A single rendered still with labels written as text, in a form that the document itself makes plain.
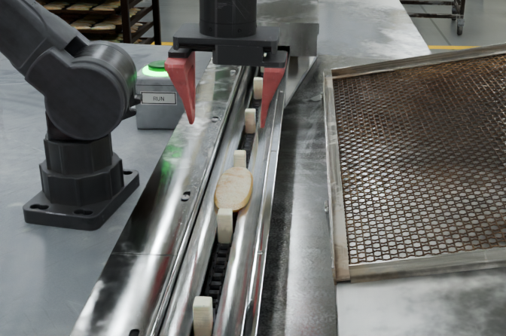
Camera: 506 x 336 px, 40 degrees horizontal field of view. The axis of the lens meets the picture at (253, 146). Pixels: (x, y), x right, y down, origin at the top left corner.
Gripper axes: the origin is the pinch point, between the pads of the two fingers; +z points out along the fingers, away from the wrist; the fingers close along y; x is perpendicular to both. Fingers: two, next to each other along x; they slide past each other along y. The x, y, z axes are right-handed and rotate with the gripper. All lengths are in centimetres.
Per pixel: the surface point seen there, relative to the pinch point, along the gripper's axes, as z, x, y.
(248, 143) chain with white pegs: 7.9, -12.2, -1.2
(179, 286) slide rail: 6.8, 21.6, 1.2
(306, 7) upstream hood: -1, -58, -8
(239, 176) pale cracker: 5.7, 2.5, -1.7
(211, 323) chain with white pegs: 6.5, 26.6, -2.0
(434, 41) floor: 87, -411, -95
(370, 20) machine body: 9, -96, -23
